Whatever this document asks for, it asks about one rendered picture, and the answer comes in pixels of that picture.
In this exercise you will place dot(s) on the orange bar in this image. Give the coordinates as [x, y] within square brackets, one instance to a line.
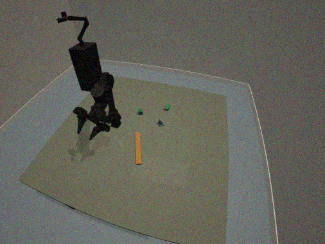
[138, 148]

